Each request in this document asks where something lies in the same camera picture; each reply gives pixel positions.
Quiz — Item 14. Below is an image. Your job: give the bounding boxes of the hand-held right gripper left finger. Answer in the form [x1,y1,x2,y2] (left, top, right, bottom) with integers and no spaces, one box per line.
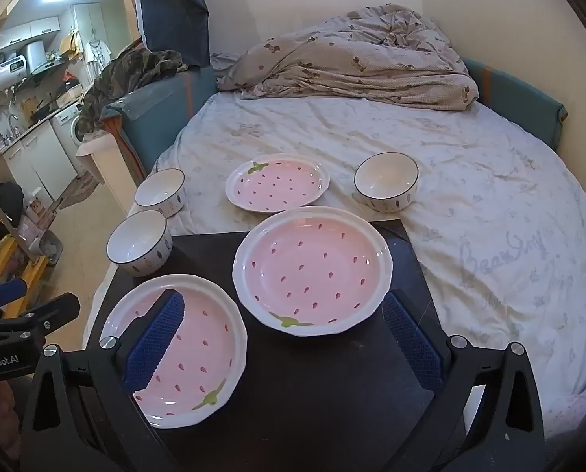
[20,289,188,472]

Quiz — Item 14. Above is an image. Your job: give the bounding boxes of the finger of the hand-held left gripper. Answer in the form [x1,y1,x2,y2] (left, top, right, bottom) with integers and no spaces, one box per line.
[0,279,28,316]
[0,293,80,341]

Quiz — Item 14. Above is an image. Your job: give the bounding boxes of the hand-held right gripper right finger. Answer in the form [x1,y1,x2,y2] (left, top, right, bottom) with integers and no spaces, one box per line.
[381,289,552,472]

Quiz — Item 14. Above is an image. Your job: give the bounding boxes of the pink strawberry plate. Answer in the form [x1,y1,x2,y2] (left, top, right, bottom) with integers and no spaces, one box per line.
[232,206,393,337]
[225,154,331,214]
[100,274,249,430]

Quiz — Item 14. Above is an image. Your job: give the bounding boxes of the white leaf-print bowl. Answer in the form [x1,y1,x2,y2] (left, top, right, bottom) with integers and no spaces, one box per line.
[107,210,172,277]
[135,168,187,218]
[354,152,420,213]

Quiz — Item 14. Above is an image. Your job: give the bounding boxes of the wooden chair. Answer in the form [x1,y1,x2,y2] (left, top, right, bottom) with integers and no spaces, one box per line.
[0,216,50,306]

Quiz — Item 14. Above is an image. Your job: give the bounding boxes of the grey plastic bin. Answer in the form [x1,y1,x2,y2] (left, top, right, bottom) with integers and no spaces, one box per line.
[42,231,65,264]

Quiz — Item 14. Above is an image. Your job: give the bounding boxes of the pink printed package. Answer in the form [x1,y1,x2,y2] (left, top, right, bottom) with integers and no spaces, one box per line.
[20,199,57,247]

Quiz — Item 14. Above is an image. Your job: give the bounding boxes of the black bag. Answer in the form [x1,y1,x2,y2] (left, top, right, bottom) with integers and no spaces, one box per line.
[0,182,25,222]

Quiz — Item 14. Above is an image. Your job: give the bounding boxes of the black leather mat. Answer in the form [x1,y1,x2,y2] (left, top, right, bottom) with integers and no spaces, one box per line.
[83,223,471,472]

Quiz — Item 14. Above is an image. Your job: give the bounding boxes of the brown floor rug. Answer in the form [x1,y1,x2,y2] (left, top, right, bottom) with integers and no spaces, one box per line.
[57,177,99,210]

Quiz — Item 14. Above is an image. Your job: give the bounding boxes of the white kitchen base cabinet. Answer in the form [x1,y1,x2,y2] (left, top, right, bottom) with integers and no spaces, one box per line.
[0,120,79,202]

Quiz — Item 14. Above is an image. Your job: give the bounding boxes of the cream nightstand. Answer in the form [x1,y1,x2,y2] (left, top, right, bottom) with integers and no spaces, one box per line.
[75,130,148,217]

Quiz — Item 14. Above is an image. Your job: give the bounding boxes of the white washing machine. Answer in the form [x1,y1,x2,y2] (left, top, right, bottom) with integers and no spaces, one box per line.
[52,103,89,178]

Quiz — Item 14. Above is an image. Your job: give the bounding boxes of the white water heater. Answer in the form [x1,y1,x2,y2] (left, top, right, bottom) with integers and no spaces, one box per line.
[0,54,30,99]

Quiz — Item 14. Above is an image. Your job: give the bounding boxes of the steel range hood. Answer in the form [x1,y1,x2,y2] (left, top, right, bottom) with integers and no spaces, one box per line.
[24,39,67,77]

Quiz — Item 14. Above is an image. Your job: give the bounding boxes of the camouflage jacket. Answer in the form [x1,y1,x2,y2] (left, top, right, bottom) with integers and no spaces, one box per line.
[79,42,188,138]

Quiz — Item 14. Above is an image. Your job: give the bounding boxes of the white hanging shirt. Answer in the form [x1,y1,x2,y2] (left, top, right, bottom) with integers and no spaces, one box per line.
[83,39,111,67]

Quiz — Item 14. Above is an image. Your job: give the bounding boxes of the beige bear-print blanket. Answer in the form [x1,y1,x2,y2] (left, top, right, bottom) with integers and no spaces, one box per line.
[210,4,479,110]

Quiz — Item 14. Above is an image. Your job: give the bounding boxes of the dark blue hanging cloth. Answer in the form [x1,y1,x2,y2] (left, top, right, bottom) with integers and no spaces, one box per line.
[134,0,210,70]

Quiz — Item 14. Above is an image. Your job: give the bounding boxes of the teal bed frame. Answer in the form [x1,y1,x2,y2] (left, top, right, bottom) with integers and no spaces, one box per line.
[101,56,569,178]

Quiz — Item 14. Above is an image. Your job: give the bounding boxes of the white wall cabinets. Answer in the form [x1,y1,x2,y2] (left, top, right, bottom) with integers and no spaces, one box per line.
[0,15,62,50]

